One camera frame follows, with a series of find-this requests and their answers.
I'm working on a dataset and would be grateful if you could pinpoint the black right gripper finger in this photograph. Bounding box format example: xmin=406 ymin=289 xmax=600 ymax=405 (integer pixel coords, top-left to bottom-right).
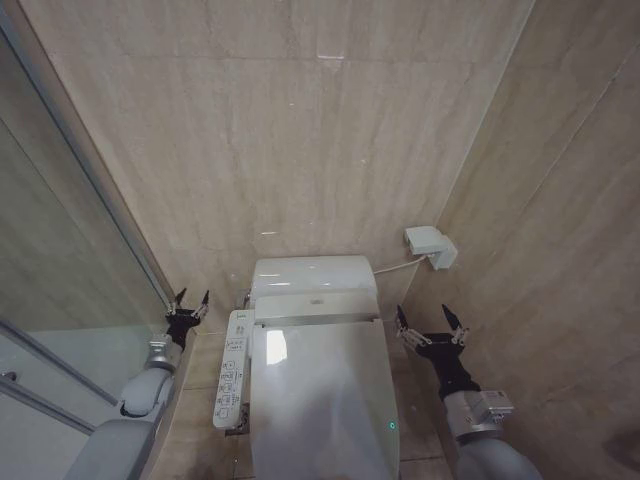
xmin=440 ymin=302 xmax=471 ymax=346
xmin=394 ymin=303 xmax=427 ymax=350

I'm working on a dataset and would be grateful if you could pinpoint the white bidet control panel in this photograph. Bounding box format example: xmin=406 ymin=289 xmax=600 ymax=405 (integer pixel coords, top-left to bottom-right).
xmin=212 ymin=307 xmax=254 ymax=430

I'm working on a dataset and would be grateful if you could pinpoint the white toilet tank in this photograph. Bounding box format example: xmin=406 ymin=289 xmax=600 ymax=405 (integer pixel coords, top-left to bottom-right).
xmin=248 ymin=255 xmax=381 ymax=330

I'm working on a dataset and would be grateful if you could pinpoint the glass shower partition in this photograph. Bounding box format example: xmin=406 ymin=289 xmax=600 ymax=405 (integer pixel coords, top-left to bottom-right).
xmin=0 ymin=19 xmax=174 ymax=436

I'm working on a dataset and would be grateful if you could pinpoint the white toilet lid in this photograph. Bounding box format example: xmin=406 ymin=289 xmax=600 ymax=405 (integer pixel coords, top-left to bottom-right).
xmin=247 ymin=319 xmax=404 ymax=480

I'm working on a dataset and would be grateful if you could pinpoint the white power cable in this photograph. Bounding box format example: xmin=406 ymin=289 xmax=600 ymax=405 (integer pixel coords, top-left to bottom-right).
xmin=372 ymin=255 xmax=430 ymax=276

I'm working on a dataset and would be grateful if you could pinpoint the white wall socket box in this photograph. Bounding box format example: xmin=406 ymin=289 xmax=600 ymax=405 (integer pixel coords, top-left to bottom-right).
xmin=403 ymin=225 xmax=458 ymax=272

